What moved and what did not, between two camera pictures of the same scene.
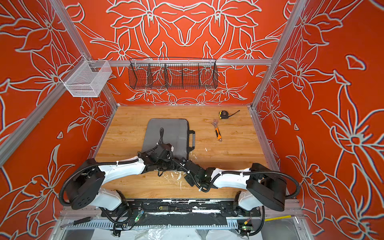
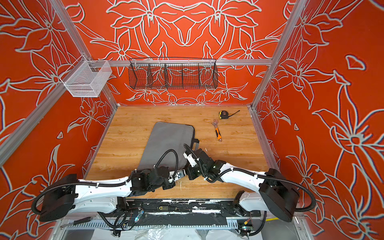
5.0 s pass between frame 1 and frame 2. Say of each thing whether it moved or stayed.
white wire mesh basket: stayed
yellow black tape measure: stayed
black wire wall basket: stayed
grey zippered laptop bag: moved
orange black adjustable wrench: stayed
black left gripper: moved
